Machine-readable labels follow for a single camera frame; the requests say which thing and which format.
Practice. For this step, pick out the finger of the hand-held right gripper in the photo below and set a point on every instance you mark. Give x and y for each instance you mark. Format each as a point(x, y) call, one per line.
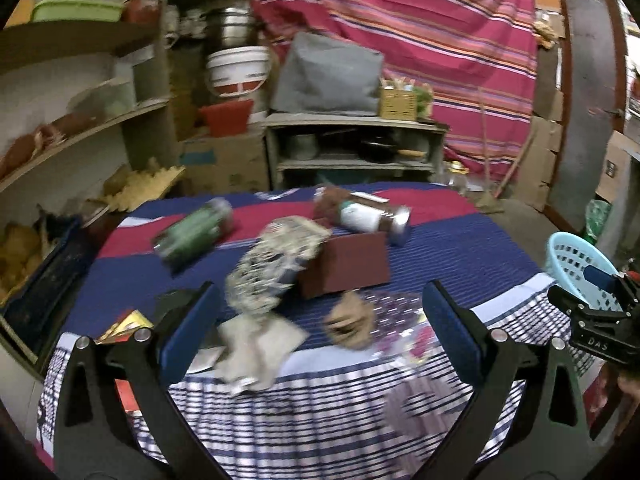
point(602, 277)
point(567, 300)

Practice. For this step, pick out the pile of potatoes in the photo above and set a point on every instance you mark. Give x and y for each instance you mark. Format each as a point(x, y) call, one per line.
point(20, 250)

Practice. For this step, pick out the white plastic bucket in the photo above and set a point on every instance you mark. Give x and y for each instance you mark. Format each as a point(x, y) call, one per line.
point(237, 67)

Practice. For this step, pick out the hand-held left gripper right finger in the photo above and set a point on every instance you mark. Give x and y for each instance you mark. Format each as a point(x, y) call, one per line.
point(452, 330)

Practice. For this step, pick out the light blue plastic basket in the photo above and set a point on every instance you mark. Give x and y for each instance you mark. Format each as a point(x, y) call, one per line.
point(570, 260)

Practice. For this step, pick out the grey paper bag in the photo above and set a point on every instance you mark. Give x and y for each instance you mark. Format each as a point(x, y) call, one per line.
point(260, 350)

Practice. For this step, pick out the tall wooden shelf unit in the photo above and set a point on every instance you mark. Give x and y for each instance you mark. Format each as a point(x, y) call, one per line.
point(75, 35)

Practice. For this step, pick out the purple beads packet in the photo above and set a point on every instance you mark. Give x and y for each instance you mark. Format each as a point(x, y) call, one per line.
point(397, 310)

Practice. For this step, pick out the small steel pot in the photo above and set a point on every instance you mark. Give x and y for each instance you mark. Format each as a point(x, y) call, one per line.
point(302, 147)

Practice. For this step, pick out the red plastic basin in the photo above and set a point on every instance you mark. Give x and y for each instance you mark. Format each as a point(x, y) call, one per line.
point(225, 117)

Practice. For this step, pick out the white face mask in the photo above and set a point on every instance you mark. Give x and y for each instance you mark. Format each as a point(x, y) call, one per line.
point(202, 360)

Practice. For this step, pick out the brown paper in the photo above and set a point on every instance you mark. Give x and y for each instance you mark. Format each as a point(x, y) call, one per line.
point(350, 320)

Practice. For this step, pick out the pink candy wrapper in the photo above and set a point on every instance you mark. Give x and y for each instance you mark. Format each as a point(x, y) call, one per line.
point(420, 347)

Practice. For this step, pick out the green herbs bunch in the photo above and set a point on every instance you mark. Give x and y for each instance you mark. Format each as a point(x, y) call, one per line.
point(424, 100)

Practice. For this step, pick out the grey cushion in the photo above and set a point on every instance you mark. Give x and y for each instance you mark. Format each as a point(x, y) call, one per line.
point(325, 75)

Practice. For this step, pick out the large steel pot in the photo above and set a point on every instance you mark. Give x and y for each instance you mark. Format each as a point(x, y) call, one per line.
point(230, 27)

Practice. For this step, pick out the black white printed packet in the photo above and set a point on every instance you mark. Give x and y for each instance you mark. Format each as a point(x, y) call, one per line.
point(270, 260)

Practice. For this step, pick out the green plastic tray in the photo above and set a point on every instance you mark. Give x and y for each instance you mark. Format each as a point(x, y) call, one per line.
point(75, 10)

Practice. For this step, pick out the cardboard egg tray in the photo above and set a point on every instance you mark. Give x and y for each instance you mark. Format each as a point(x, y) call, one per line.
point(140, 185)

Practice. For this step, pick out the person's right hand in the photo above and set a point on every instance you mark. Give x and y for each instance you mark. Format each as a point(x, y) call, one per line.
point(629, 385)

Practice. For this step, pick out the yellow brown printed packet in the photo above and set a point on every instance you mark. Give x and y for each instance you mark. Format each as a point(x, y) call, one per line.
point(125, 327)

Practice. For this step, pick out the striped pink curtain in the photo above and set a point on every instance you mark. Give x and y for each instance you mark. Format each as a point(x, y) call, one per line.
point(425, 35)

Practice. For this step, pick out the dark green plastic jar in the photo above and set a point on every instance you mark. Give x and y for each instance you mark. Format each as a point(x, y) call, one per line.
point(195, 232)

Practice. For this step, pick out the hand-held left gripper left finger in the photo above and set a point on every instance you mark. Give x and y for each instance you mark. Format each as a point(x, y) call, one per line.
point(190, 325)

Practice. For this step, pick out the dark blue plastic crate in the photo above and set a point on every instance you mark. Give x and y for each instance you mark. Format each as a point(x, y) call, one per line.
point(45, 280)

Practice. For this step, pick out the cardboard sheets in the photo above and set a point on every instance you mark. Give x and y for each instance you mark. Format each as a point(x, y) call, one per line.
point(542, 150)

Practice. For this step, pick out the cooking oil bottle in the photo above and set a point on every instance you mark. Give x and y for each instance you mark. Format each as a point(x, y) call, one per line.
point(457, 177)

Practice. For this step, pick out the low wooden shelf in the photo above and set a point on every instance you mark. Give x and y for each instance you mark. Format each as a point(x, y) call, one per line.
point(350, 121)

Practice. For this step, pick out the small wicker basket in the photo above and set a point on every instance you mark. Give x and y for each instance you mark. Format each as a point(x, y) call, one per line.
point(397, 105)

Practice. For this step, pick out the green plastic bag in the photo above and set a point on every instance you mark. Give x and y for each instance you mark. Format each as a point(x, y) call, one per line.
point(597, 222)

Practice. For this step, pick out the brown cardboard box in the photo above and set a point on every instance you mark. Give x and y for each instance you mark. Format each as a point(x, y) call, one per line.
point(225, 160)

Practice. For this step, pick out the brown jar with white label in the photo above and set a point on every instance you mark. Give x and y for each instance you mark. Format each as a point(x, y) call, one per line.
point(360, 215)

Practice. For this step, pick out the black paper piece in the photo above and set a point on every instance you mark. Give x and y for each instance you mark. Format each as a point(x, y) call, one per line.
point(175, 302)

